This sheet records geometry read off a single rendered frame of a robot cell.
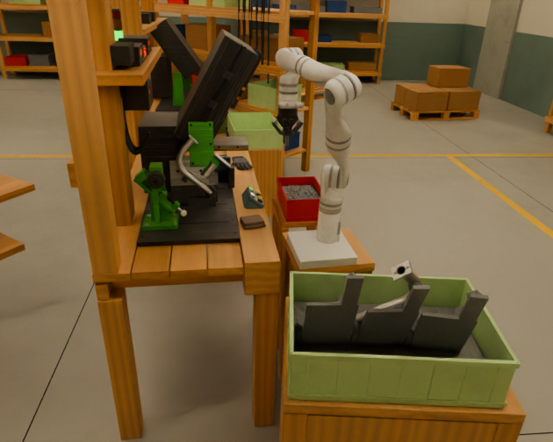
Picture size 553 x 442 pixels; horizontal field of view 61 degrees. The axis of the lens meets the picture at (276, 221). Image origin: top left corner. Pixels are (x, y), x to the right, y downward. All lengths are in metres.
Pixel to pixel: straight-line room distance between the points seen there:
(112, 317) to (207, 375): 0.84
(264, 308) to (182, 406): 0.79
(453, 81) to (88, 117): 7.57
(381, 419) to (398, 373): 0.16
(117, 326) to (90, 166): 0.66
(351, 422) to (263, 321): 0.66
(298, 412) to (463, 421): 0.47
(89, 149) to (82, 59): 0.28
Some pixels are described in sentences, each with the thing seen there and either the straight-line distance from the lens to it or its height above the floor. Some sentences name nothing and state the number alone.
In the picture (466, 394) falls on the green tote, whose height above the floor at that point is 0.84.
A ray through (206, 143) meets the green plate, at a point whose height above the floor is 1.18.
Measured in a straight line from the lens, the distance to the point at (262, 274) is 1.83.
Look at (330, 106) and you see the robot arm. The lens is 1.58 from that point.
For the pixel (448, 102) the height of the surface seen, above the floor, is 0.28.
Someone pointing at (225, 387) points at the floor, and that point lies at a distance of 2.57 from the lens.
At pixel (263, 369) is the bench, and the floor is 0.35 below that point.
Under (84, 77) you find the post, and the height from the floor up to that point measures 1.58.
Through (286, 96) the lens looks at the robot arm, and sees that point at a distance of 1.81.
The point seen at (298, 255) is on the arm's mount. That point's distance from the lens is 1.88.
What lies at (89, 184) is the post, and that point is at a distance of 1.69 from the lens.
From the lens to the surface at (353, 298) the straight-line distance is 1.34.
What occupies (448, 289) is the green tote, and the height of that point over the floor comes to 0.92.
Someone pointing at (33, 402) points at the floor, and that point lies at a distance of 2.71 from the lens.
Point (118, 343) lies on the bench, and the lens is 2.03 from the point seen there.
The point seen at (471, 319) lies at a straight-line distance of 1.42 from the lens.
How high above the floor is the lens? 1.84
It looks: 26 degrees down
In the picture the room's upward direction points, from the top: 2 degrees clockwise
